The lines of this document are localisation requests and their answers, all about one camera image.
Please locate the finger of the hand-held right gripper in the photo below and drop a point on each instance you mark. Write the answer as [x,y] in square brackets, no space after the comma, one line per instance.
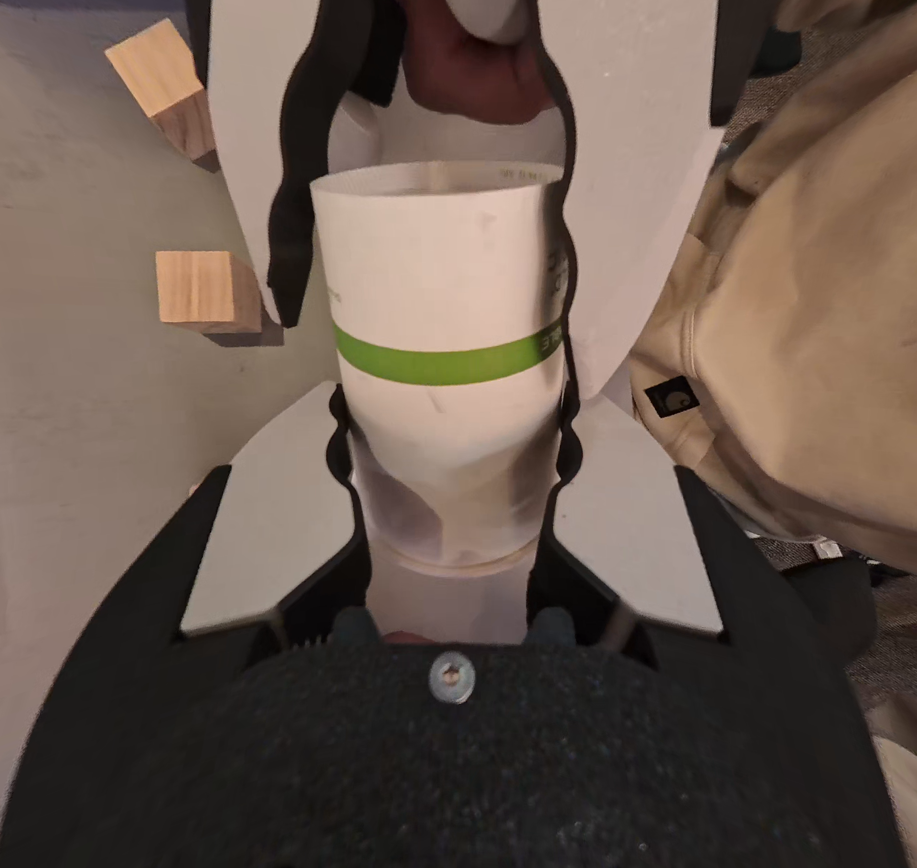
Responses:
[630,166]
[251,94]

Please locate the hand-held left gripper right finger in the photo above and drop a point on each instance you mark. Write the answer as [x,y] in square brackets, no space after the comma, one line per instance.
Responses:
[637,531]

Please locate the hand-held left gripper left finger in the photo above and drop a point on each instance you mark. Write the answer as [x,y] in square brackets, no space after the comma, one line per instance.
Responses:
[272,517]

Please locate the wooden cube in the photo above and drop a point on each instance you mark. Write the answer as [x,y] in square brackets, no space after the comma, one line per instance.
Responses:
[200,287]
[154,72]

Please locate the person's right hand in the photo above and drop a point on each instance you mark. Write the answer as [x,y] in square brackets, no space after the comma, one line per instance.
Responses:
[465,83]

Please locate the person's beige hoodie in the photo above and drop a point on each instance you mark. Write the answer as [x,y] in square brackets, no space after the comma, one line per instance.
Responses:
[788,309]

